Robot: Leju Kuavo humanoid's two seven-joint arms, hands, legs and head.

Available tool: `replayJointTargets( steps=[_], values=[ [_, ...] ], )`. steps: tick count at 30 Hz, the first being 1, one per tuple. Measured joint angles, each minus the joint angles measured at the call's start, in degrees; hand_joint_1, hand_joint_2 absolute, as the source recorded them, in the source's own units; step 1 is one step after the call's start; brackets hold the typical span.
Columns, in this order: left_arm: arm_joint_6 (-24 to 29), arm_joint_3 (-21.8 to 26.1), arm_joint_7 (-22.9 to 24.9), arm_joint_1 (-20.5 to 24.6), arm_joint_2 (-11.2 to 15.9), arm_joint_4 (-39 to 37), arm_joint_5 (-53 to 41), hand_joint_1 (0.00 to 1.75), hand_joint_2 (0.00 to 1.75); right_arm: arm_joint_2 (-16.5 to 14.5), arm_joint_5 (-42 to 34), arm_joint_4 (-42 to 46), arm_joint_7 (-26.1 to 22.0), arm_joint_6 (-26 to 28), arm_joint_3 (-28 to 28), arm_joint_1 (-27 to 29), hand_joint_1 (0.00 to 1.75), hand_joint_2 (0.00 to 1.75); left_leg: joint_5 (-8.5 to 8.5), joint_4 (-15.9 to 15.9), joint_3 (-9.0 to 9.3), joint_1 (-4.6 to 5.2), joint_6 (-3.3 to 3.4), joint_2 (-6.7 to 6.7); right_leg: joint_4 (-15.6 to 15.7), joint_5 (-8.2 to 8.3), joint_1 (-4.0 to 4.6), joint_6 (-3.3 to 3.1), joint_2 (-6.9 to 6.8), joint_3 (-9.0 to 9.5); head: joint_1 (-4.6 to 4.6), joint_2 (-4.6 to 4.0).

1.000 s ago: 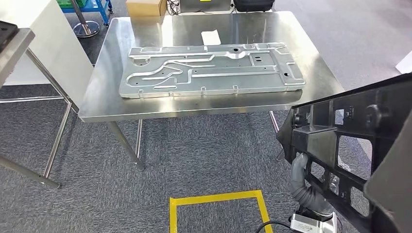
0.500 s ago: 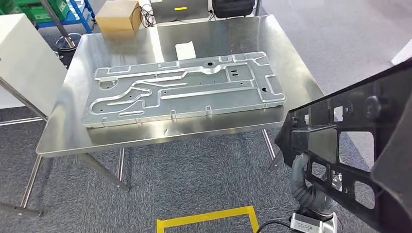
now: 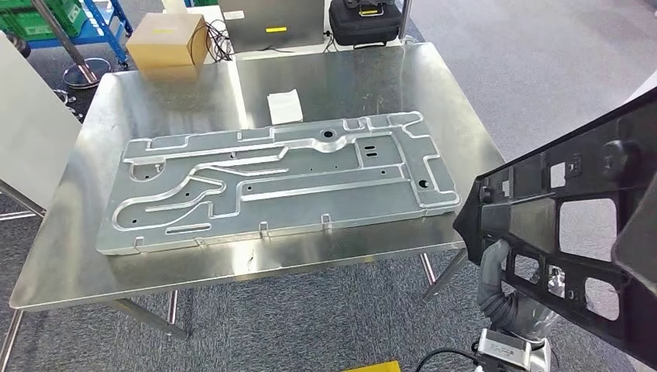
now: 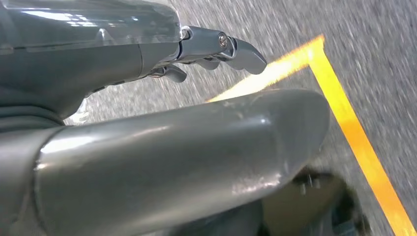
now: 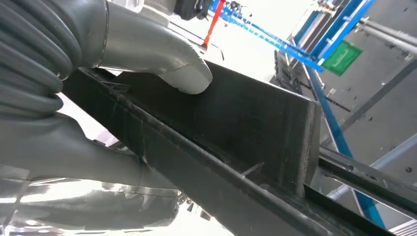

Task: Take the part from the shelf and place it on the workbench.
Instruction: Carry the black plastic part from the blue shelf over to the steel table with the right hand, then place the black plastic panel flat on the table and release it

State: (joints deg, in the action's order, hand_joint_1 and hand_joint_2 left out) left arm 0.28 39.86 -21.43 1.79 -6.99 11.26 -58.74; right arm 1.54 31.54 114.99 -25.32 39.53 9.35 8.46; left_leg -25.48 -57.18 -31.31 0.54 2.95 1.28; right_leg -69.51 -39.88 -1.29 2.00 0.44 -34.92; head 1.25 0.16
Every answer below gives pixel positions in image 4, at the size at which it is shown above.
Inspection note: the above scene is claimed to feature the yellow floor tape square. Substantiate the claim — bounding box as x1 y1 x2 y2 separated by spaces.
207 34 417 236

